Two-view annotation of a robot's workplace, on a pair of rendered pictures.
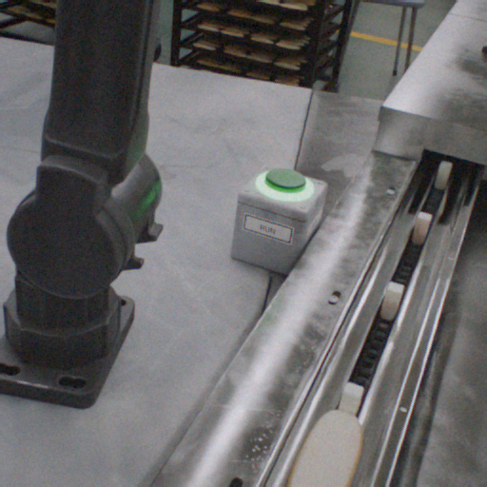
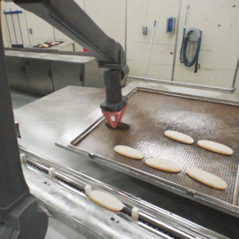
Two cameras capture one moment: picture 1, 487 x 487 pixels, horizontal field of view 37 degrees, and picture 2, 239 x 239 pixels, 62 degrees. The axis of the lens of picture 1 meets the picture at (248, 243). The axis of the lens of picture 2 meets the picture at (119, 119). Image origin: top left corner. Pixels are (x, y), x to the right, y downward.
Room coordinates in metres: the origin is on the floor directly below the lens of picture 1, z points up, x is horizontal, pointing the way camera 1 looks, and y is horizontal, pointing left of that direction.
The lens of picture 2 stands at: (0.20, 0.29, 1.24)
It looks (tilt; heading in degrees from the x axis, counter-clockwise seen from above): 24 degrees down; 284
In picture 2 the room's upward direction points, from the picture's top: straight up
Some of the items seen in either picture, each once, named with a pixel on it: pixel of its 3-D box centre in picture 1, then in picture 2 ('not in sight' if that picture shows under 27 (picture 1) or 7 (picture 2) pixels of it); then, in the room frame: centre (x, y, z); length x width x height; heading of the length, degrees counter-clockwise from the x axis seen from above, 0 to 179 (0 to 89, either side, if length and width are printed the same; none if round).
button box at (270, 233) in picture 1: (279, 235); not in sight; (0.62, -0.03, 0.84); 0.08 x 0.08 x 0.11; 72
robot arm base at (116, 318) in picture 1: (63, 308); not in sight; (0.44, 0.13, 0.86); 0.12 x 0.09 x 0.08; 176
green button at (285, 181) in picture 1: (284, 185); not in sight; (0.62, -0.03, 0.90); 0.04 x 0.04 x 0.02
